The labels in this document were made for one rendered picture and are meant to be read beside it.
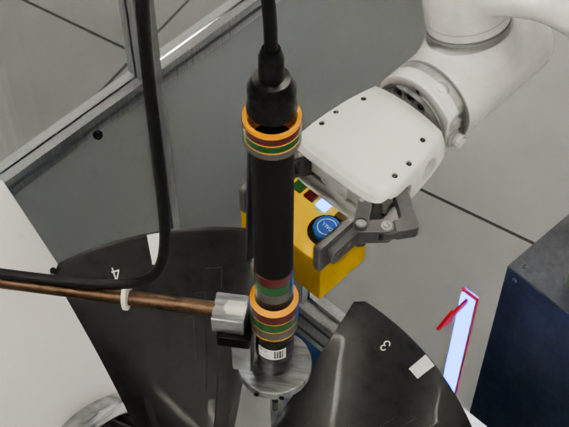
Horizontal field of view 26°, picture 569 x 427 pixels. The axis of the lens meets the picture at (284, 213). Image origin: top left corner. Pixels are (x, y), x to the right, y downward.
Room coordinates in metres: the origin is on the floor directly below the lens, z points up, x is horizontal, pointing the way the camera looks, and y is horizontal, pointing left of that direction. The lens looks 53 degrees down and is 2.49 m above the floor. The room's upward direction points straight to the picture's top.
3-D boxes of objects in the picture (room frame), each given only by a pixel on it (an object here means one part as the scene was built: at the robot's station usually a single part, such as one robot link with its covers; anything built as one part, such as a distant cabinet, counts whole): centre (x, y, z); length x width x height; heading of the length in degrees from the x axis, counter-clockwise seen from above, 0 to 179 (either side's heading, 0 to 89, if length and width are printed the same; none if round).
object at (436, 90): (0.72, -0.12, 1.66); 0.09 x 0.03 x 0.08; 46
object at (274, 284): (0.58, 0.01, 1.62); 0.03 x 0.03 x 0.01
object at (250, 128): (0.58, 0.01, 1.80); 0.04 x 0.04 x 0.03
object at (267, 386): (0.58, 0.02, 1.50); 0.09 x 0.07 x 0.10; 81
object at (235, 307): (0.59, 0.04, 1.54); 0.02 x 0.02 x 0.02; 81
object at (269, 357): (0.58, 0.01, 1.66); 0.04 x 0.04 x 0.46
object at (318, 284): (1.05, -0.03, 1.02); 0.16 x 0.10 x 0.11; 46
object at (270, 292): (0.58, 0.01, 1.61); 0.03 x 0.03 x 0.01
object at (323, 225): (1.02, -0.06, 1.08); 0.04 x 0.04 x 0.02
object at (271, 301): (0.58, 0.01, 1.59); 0.03 x 0.03 x 0.01
